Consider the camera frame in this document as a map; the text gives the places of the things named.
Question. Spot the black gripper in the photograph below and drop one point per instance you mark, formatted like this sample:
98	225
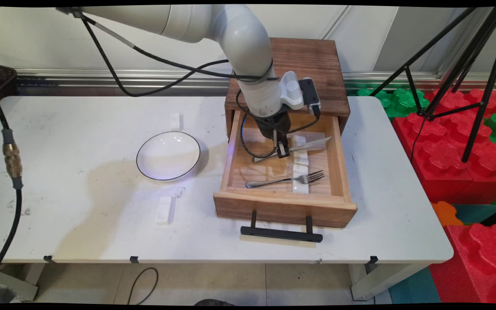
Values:
274	125

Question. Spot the serrated steel table knife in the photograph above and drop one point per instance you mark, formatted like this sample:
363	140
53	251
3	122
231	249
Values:
312	144

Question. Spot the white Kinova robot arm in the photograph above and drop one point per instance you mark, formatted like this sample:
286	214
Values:
239	38

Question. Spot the steel fork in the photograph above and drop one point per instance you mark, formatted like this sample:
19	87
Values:
282	179

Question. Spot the wooden drawer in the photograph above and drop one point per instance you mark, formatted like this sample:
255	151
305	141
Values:
282	211

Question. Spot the wooden drawer cabinet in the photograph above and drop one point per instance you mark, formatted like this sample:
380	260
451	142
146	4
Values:
308	64

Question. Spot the white plate with dark rim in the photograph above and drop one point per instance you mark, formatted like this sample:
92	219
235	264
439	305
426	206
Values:
168	156

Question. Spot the black table edge clip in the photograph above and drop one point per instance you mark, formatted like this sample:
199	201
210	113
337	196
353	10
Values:
49	259
134	259
373	259

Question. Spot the white table leg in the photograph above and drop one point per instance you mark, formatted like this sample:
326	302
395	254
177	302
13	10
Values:
20	284
373	282

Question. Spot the large red foam block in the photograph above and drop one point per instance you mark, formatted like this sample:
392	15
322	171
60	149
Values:
446	159

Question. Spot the orange foam piece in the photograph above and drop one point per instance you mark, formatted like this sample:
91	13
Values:
445	214

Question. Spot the teal foam mat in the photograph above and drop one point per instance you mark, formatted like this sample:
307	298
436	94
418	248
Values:
480	212
413	288

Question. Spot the black tripod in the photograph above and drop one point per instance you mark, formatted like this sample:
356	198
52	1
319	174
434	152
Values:
467	56

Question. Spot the dark brown woven object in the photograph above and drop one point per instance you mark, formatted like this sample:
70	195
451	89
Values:
6	79

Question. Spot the white vented camera mount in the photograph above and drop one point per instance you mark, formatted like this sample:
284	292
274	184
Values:
292	90

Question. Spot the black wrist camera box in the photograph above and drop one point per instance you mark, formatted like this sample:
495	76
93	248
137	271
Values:
309	92

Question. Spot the aluminium wall rail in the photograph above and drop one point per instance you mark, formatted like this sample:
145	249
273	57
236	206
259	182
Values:
144	77

